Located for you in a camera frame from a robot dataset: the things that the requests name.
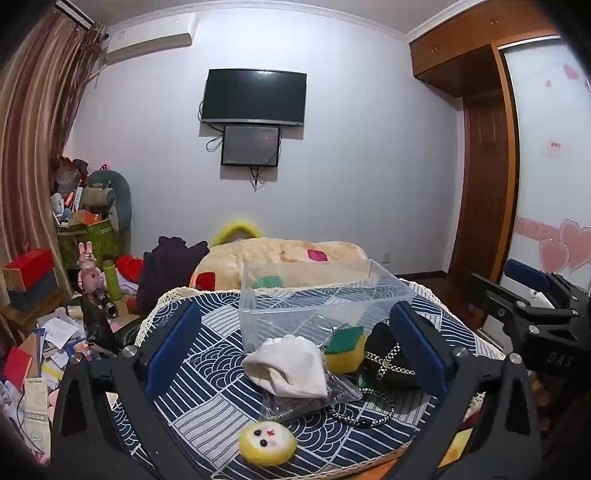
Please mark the pile of papers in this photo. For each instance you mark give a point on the pile of papers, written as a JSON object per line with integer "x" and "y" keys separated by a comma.
{"x": 41, "y": 369}

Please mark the pile of assorted clutter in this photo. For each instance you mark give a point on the pile of assorted clutter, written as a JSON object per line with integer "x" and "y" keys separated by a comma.
{"x": 69, "y": 194}

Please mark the striped brown curtain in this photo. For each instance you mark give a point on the striped brown curtain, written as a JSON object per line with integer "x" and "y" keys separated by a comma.
{"x": 32, "y": 138}

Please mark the white cloth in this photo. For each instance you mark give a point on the white cloth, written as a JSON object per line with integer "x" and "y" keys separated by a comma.
{"x": 291, "y": 367}

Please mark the red box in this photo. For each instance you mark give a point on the red box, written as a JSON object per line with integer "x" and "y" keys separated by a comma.
{"x": 30, "y": 267}

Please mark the clear plastic storage box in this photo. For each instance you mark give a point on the clear plastic storage box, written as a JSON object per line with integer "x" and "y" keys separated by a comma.
{"x": 323, "y": 300}

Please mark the brown wooden door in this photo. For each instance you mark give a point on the brown wooden door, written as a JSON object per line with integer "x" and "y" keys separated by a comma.
{"x": 485, "y": 184}

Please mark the beige patchwork blanket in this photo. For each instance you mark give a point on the beige patchwork blanket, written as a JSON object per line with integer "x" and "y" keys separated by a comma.
{"x": 286, "y": 254}

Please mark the large black wall television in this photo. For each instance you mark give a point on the large black wall television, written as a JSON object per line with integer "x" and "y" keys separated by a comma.
{"x": 254, "y": 97}

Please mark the red cloth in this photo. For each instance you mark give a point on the red cloth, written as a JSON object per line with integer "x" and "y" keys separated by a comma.
{"x": 129, "y": 270}

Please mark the curtain rail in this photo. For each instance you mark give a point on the curtain rail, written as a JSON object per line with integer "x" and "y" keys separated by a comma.
{"x": 74, "y": 14}

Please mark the yellow and green sponge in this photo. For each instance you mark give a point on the yellow and green sponge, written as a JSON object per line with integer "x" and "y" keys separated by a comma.
{"x": 345, "y": 350}

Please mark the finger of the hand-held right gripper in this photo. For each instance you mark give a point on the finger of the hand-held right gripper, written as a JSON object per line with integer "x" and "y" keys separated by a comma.
{"x": 526, "y": 274}
{"x": 489, "y": 295}

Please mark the black flashlight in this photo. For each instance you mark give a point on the black flashlight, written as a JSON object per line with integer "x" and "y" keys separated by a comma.
{"x": 107, "y": 305}

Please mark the white air conditioner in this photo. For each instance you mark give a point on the white air conditioner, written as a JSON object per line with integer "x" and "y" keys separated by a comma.
{"x": 147, "y": 41}

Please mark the small black wall monitor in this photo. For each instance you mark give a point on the small black wall monitor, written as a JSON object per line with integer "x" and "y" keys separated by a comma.
{"x": 250, "y": 145}

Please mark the dark purple cloth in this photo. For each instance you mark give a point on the dark purple cloth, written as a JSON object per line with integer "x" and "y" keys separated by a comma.
{"x": 166, "y": 267}

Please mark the grey green plush toy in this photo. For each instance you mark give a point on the grey green plush toy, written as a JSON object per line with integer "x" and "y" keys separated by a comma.
{"x": 117, "y": 198}

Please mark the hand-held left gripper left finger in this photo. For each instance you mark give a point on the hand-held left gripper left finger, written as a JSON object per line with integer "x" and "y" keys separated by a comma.
{"x": 173, "y": 344}

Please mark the blue wave pattern tablecloth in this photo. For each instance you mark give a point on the blue wave pattern tablecloth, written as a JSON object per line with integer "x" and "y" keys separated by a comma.
{"x": 217, "y": 392}

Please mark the clear plastic bag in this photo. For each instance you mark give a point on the clear plastic bag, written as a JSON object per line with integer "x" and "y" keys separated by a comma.
{"x": 344, "y": 387}

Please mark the blue grey box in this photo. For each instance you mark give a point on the blue grey box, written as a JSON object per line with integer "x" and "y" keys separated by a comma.
{"x": 37, "y": 293}

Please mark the pink bunny toy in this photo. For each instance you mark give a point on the pink bunny toy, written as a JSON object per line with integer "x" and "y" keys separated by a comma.
{"x": 90, "y": 272}

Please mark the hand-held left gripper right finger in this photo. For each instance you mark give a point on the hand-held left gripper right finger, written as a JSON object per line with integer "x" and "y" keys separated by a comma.
{"x": 415, "y": 350}

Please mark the wooden overhead cabinet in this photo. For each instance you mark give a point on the wooden overhead cabinet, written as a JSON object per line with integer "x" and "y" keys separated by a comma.
{"x": 461, "y": 50}

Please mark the yellow round face plush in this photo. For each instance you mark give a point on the yellow round face plush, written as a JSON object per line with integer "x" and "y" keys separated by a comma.
{"x": 268, "y": 441}

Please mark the green storage box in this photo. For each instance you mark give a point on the green storage box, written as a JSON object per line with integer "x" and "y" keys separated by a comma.
{"x": 92, "y": 242}

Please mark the white sliding door with hearts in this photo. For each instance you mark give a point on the white sliding door with hearts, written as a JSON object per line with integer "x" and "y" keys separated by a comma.
{"x": 549, "y": 184}

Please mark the green bottle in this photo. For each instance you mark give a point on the green bottle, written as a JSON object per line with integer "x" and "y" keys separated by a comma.
{"x": 111, "y": 281}

